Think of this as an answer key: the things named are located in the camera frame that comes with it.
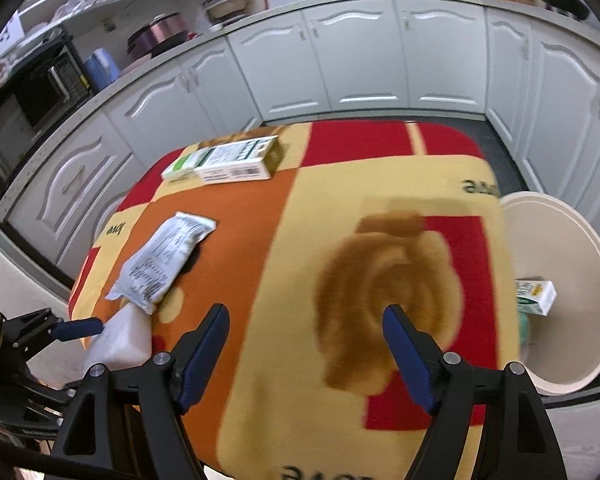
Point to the pink electric pot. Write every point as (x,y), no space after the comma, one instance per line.
(157,35)

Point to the white printed packet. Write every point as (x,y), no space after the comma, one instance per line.
(162,260)

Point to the printed red yellow blanket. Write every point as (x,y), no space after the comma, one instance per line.
(280,240)

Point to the teal wrapper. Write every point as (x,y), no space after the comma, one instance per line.
(524,330)

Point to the black microwave oven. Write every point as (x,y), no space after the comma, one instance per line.
(35,95)

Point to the row of white cabinet doors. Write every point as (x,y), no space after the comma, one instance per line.
(360,55)

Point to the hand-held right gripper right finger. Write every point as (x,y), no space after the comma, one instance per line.
(410,355)

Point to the blue plastic container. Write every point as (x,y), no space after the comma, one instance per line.
(100,70)

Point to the beige stacked cookware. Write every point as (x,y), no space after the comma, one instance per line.
(227,2)

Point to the green white milk carton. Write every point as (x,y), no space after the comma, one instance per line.
(535,297)

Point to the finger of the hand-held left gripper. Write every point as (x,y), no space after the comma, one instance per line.
(35,400)
(77,328)

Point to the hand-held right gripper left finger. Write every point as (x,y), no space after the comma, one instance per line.
(205,355)

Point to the white plain packet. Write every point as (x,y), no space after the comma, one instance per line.
(122,340)

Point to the beige plastic bin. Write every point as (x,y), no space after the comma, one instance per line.
(565,240)

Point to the green white carton box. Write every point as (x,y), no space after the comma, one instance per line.
(225,160)

